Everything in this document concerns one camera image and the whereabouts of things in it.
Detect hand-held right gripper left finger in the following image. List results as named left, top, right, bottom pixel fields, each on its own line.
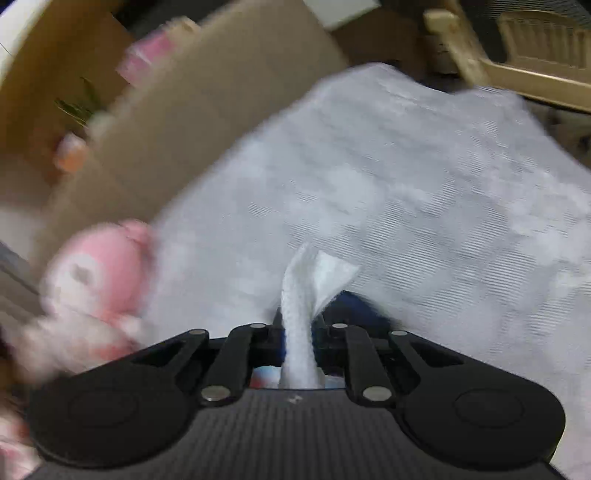
left=131, top=314, right=283, bottom=408

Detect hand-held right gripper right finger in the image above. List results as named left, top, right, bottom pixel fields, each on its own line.
left=311, top=314, right=462, bottom=407

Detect white wet wipe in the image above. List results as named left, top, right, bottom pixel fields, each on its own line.
left=277, top=242, right=361, bottom=391

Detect pink and white plush toy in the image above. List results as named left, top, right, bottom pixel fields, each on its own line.
left=9, top=219, right=157, bottom=385

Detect beige padded headboard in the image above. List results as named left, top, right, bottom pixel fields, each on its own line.
left=32, top=0, right=352, bottom=274

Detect small orange item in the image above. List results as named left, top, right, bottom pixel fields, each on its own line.
left=53, top=134, right=89, bottom=174

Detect green plant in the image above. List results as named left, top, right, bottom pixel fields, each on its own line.
left=55, top=78, right=108, bottom=128

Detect pink box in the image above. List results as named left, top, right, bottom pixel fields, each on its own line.
left=115, top=31, right=186, bottom=87

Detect brown wooden cabinet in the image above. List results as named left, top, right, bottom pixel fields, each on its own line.
left=0, top=0, right=136, bottom=186

